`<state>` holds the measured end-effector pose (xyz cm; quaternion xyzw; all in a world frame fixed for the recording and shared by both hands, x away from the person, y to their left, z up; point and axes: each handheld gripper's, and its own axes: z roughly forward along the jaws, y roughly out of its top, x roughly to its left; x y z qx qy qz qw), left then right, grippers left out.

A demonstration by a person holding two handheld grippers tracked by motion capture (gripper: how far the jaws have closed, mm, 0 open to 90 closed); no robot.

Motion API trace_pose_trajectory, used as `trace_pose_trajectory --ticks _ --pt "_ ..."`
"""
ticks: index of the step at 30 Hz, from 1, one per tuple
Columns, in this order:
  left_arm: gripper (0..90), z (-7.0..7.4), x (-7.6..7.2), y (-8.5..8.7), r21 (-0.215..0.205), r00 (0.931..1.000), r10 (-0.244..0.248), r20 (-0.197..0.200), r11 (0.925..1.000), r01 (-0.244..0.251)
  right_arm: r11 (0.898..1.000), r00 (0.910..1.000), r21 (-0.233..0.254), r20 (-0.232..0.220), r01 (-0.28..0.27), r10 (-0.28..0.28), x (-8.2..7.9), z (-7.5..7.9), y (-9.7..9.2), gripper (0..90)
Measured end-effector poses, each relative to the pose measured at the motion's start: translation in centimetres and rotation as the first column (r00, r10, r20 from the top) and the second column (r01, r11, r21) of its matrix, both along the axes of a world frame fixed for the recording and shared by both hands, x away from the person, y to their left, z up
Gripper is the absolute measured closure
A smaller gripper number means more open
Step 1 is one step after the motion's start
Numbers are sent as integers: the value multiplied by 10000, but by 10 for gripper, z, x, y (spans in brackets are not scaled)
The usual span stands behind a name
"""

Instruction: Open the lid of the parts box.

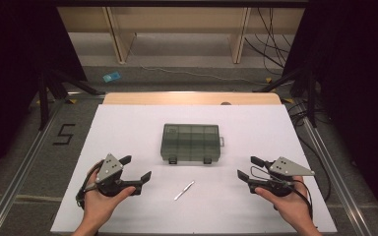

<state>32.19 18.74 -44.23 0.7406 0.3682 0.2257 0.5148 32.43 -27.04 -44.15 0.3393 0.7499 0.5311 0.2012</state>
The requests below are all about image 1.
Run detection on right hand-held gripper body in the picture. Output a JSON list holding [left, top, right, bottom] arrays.
[[247, 156, 316, 198]]

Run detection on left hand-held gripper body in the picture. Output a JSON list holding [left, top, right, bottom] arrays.
[[94, 152, 143, 198]]

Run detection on silver metal tweezers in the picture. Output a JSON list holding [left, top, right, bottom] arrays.
[[173, 180, 196, 202]]

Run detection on smoky clear plastic storage box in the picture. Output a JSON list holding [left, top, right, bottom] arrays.
[[159, 123, 226, 166]]

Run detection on person's right hand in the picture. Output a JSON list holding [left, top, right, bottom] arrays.
[[254, 175, 313, 228]]

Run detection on person's left hand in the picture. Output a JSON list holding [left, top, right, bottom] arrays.
[[84, 161, 138, 228]]

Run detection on black tripod stand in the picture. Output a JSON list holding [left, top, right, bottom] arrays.
[[251, 63, 320, 129], [36, 66, 106, 132]]

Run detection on blue card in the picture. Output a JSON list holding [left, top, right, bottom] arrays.
[[102, 71, 122, 84]]

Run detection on black curtain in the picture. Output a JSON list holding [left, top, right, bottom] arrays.
[[0, 0, 88, 188], [282, 0, 378, 227]]

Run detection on light wooden shelf unit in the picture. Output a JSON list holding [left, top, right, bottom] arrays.
[[56, 6, 307, 65]]

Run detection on black floor cable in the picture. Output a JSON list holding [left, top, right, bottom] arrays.
[[285, 100, 333, 202]]

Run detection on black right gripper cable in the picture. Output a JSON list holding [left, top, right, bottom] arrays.
[[249, 165, 314, 220]]

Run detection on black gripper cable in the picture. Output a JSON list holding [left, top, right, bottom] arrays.
[[75, 162, 103, 210], [249, 165, 314, 220]]

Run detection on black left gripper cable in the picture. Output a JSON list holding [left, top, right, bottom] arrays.
[[75, 162, 103, 210]]

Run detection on metal floor rail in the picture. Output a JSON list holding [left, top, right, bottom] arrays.
[[0, 96, 69, 236], [296, 106, 373, 236]]

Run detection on bundle of black cables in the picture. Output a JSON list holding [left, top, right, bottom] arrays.
[[243, 7, 293, 77]]

